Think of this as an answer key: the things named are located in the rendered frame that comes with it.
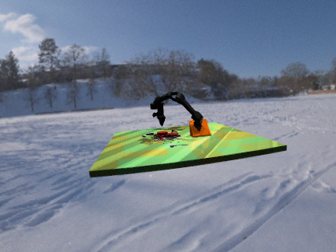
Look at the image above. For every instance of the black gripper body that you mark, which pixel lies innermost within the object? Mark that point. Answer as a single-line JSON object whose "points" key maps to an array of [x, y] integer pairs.
{"points": [[161, 115]]}

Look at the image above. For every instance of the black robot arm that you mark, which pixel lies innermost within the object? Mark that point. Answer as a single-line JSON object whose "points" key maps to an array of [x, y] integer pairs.
{"points": [[180, 98]]}

